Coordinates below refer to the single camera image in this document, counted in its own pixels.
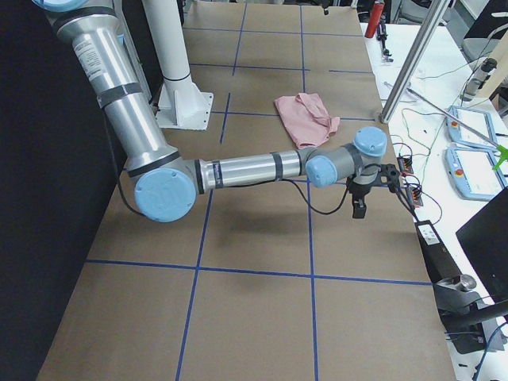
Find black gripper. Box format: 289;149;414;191
347;164;401;219

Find pink Snoopy t-shirt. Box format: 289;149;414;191
274;93;341;148

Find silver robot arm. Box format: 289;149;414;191
39;1;402;222

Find orange black electronics board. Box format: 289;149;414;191
397;155;414;177

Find black box with label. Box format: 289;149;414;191
414;220;461;283

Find lower blue teach pendant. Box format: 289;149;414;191
444;146;507;202

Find blue teach pendant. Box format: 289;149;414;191
444;146;507;202
446;106;498;150

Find black monitor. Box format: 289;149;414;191
456;189;508;302

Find upper blue teach pendant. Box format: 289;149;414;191
446;106;498;150

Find metal reacher grabber stick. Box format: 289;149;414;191
405;87;507;171

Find black selfie stick tripod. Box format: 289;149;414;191
376;22;394;63

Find red cylinder bottle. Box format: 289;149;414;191
364;0;385;39

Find aluminium frame post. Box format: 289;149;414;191
379;0;449;124

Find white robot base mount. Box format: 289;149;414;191
142;0;214;131

